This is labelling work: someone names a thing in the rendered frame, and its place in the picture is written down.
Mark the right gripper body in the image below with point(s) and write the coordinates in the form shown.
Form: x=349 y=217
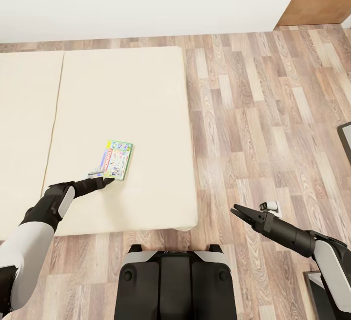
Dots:
x=277 y=230

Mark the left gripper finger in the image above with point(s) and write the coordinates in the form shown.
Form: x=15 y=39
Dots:
x=108 y=180

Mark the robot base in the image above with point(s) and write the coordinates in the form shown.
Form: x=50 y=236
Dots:
x=175 y=285

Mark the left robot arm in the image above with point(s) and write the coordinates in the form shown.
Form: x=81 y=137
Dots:
x=22 y=255

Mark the board game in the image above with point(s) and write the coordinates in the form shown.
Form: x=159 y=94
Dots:
x=116 y=159

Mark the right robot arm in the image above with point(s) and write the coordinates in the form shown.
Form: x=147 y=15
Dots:
x=331 y=255

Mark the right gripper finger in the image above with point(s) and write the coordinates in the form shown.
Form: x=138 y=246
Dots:
x=244 y=217
x=257 y=216

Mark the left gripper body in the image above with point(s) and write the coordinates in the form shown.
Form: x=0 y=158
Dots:
x=92 y=184

